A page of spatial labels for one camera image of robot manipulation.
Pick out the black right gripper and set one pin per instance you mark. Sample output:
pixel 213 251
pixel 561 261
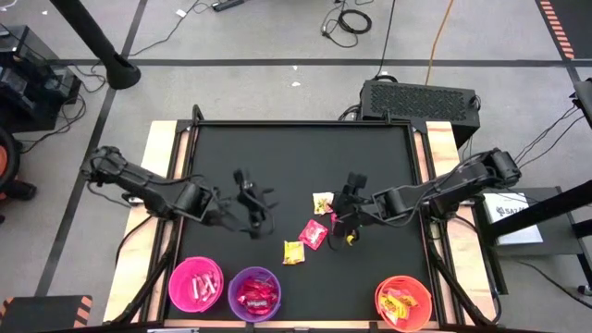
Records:
pixel 358 208

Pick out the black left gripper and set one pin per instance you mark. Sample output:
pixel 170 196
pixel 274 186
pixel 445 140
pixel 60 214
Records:
pixel 252 210

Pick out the red Skittles candy pack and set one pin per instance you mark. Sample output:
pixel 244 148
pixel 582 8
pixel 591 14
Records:
pixel 258 304
pixel 242 296
pixel 259 291
pixel 334 217
pixel 272 292
pixel 252 283
pixel 313 234

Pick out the pale yellow candy pack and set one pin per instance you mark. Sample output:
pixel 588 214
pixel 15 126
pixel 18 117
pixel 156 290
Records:
pixel 400 313
pixel 322 202

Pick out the yellow Sour Patch pack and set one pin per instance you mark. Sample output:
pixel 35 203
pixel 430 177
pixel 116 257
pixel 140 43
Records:
pixel 408 300
pixel 294 252
pixel 387 306

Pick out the pink candy pack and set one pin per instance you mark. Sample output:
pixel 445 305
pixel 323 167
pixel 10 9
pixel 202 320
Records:
pixel 394 292

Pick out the Smarties candy roll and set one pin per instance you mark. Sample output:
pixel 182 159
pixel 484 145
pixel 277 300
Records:
pixel 195 287
pixel 204 282
pixel 212 287

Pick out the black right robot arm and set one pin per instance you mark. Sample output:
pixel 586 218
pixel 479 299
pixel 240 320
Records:
pixel 462 178

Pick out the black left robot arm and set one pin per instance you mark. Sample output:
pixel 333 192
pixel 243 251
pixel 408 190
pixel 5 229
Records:
pixel 139 182

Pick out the black table mat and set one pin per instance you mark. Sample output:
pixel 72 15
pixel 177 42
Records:
pixel 259 152

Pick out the purple plastic bucket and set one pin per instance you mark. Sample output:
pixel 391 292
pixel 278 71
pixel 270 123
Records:
pixel 240 277

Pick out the pink plastic bucket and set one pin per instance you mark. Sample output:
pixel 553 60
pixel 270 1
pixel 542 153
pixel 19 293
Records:
pixel 182 277

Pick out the orange plastic bucket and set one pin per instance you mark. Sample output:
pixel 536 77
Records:
pixel 418 319

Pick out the black computer case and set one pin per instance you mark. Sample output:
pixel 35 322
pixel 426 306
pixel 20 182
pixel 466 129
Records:
pixel 416 104

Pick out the white labelled box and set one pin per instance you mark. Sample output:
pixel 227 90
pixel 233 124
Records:
pixel 513 217

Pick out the black power strip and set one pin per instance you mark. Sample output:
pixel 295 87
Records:
pixel 227 4

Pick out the black side table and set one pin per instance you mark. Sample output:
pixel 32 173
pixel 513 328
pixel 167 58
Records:
pixel 555 250

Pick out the black round pole stand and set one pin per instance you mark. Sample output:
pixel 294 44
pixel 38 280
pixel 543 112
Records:
pixel 99 44

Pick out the black slanted beam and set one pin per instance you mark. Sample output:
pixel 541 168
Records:
pixel 564 201

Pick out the black orange striped floor mat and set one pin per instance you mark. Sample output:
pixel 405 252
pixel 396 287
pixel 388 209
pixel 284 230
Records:
pixel 573 18
pixel 41 314

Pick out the orange black machine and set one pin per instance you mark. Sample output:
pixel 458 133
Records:
pixel 4 162

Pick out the black equipment rack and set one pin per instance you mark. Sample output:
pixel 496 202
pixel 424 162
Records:
pixel 28 78

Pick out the black metal table frame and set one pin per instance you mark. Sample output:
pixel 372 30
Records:
pixel 300 123

